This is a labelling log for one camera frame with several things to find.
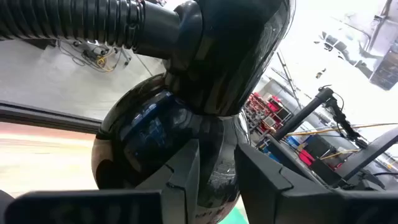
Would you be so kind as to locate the dark shelving unit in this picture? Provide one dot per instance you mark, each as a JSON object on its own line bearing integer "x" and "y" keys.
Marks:
{"x": 385, "y": 68}

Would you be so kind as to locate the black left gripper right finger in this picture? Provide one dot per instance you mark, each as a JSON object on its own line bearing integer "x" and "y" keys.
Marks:
{"x": 280, "y": 199}

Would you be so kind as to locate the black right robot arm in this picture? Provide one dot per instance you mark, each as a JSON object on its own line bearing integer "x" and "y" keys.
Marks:
{"x": 298, "y": 116}

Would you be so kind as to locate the red box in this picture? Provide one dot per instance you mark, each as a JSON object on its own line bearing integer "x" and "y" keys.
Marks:
{"x": 306, "y": 157}

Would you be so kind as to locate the red storage bin rack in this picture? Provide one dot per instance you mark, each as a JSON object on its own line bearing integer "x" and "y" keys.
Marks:
{"x": 267, "y": 109}

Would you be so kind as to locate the blue box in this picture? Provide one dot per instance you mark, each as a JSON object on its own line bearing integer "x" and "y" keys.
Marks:
{"x": 292, "y": 141}

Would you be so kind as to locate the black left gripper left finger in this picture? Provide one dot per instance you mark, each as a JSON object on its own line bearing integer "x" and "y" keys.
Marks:
{"x": 174, "y": 193}

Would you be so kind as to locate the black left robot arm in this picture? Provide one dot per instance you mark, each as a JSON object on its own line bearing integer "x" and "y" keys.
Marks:
{"x": 217, "y": 62}

